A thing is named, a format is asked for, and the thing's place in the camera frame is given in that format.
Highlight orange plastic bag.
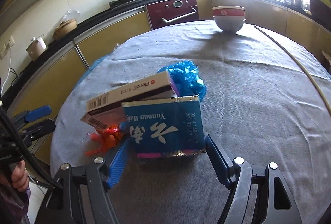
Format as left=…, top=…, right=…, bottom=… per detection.
left=85, top=124, right=127, bottom=156

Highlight white Plendil medicine box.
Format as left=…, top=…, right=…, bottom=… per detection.
left=80, top=71, right=180, bottom=131

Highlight blue Yunnan Baiyao box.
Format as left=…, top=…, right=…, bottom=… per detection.
left=122, top=96, right=205, bottom=159

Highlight blue plastic bag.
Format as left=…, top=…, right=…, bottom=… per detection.
left=157, top=60, right=207, bottom=102

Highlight yellow lower kitchen cabinets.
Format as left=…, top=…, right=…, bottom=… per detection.
left=4, top=0, right=331, bottom=163

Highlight person's left hand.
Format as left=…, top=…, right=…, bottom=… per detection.
left=11, top=160, right=29, bottom=192

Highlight white electric stew pot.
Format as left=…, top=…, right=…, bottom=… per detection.
left=26, top=35, right=47, bottom=61

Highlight grey tablecloth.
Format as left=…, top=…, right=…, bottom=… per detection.
left=50, top=21, right=330, bottom=223

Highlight long thin wooden stick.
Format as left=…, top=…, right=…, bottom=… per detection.
left=253, top=25, right=331, bottom=114

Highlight red and white bowl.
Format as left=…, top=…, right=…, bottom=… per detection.
left=213, top=6, right=246, bottom=32

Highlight dark red built-in oven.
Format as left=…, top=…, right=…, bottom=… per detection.
left=146, top=0, right=199, bottom=30

